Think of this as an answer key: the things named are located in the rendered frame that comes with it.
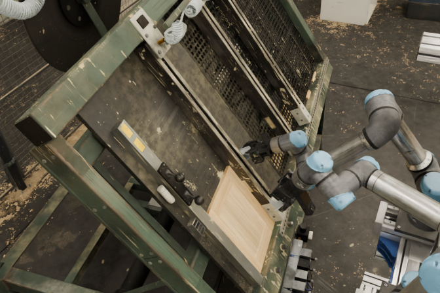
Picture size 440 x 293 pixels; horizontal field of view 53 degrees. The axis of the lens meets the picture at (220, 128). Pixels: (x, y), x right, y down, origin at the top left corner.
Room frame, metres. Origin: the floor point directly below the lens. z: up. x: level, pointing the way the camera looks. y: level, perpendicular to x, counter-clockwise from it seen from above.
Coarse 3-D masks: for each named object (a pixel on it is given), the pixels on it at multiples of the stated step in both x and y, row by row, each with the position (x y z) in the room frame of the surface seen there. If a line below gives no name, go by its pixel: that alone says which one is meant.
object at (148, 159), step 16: (128, 144) 1.21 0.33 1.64; (144, 144) 1.23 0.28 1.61; (144, 160) 1.19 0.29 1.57; (160, 176) 1.17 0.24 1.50; (192, 208) 1.14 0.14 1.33; (208, 224) 1.12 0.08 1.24; (224, 240) 1.11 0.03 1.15; (240, 256) 1.09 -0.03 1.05; (240, 272) 1.06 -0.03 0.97; (256, 272) 1.07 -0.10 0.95
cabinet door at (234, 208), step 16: (224, 176) 1.39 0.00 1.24; (224, 192) 1.32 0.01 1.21; (240, 192) 1.38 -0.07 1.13; (208, 208) 1.22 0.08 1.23; (224, 208) 1.26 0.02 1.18; (240, 208) 1.31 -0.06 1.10; (256, 208) 1.36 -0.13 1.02; (224, 224) 1.19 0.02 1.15; (240, 224) 1.24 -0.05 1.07; (256, 224) 1.30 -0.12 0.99; (272, 224) 1.35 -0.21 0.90; (240, 240) 1.18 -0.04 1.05; (256, 240) 1.23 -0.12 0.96; (256, 256) 1.16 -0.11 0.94
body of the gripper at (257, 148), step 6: (252, 144) 1.52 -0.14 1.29; (258, 144) 1.49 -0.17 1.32; (264, 144) 1.49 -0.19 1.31; (252, 150) 1.48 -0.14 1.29; (258, 150) 1.46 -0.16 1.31; (264, 150) 1.44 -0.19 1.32; (270, 150) 1.45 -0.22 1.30; (252, 156) 1.46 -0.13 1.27; (258, 156) 1.45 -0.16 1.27; (264, 156) 1.44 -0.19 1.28; (270, 156) 1.42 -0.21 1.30; (258, 162) 1.44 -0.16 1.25
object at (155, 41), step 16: (144, 32) 1.56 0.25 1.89; (144, 48) 1.57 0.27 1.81; (160, 48) 1.56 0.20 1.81; (160, 64) 1.55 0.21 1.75; (160, 80) 1.55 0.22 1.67; (176, 80) 1.54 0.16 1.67; (176, 96) 1.53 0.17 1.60; (192, 96) 1.55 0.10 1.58; (192, 112) 1.51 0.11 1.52; (208, 112) 1.53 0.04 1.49; (208, 128) 1.48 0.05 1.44; (224, 144) 1.46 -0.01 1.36; (224, 160) 1.46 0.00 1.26; (240, 160) 1.46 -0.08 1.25; (240, 176) 1.43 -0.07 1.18; (256, 176) 1.45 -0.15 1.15; (256, 192) 1.41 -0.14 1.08; (272, 208) 1.38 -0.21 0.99
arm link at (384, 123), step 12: (372, 120) 1.28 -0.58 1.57; (384, 120) 1.25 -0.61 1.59; (396, 120) 1.25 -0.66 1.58; (372, 132) 1.24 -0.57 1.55; (384, 132) 1.22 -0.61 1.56; (396, 132) 1.23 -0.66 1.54; (348, 144) 1.26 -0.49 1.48; (360, 144) 1.24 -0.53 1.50; (372, 144) 1.21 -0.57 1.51; (384, 144) 1.21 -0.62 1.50; (336, 156) 1.25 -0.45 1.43; (348, 156) 1.23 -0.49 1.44; (336, 168) 1.24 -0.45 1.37
